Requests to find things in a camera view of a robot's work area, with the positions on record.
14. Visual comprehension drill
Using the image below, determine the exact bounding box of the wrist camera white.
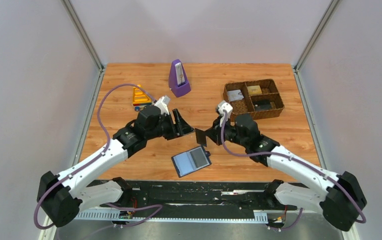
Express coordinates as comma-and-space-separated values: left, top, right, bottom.
216, 100, 233, 127
154, 95, 171, 116

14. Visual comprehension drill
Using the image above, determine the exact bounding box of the yellow toy on wheels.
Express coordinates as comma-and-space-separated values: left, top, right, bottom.
132, 84, 153, 112

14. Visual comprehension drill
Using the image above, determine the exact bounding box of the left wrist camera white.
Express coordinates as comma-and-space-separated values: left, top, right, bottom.
154, 95, 171, 116

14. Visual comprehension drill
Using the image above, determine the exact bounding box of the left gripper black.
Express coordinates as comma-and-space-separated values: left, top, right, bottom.
146, 109, 196, 141

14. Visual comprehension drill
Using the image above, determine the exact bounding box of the white silver card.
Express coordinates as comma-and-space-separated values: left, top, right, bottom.
226, 89, 244, 102

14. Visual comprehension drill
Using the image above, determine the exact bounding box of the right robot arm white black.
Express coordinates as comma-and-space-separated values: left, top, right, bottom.
204, 113, 367, 232

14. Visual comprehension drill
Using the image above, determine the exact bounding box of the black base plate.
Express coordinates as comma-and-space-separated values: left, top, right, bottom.
114, 180, 297, 218

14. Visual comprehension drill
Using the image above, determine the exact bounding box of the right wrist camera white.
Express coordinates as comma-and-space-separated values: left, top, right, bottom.
216, 100, 233, 127

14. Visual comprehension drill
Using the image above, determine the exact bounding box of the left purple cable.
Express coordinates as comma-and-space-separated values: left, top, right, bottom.
33, 83, 164, 231

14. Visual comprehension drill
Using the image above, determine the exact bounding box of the purple cable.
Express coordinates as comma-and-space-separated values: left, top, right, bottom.
220, 110, 367, 232
33, 83, 164, 231

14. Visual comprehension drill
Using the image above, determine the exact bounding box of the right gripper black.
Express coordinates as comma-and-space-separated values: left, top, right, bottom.
203, 115, 248, 149

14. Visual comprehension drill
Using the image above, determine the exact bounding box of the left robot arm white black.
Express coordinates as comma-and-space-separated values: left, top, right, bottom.
33, 105, 195, 230

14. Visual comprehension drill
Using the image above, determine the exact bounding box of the gold card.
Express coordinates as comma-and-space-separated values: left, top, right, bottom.
247, 85, 263, 96

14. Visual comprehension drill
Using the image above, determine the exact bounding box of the slotted cable duct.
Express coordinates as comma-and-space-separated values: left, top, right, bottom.
74, 208, 269, 224

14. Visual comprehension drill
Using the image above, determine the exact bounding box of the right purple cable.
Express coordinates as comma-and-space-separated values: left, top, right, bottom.
220, 110, 367, 232

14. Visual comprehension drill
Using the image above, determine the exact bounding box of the brown wicker divided basket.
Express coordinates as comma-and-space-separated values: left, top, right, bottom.
223, 78, 285, 121

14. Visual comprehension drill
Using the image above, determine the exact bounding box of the dark grey VIP card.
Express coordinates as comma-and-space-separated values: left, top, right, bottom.
253, 99, 273, 112

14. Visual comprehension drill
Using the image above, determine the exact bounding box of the purple metronome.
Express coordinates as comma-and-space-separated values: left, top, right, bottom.
168, 59, 191, 98

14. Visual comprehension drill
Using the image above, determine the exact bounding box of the blue leather card holder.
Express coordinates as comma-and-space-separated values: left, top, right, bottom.
171, 145, 212, 178

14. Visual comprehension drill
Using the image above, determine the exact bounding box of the dark silver card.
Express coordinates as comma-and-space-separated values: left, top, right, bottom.
194, 128, 207, 147

